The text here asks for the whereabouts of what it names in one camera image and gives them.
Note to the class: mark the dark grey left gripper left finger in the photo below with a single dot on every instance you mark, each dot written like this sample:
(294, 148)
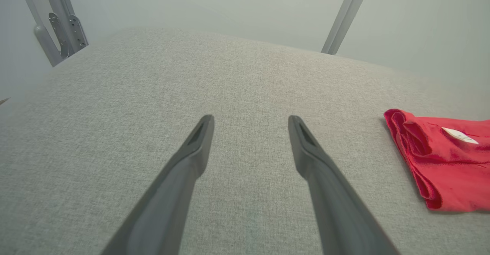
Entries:
(168, 201)

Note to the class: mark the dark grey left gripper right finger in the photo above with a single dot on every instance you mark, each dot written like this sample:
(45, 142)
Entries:
(333, 209)

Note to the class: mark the folded plain red garment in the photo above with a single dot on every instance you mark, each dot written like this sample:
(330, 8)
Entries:
(451, 170)

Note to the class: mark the grey metal partition post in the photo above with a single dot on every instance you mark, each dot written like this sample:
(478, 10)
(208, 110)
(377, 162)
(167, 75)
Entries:
(346, 13)

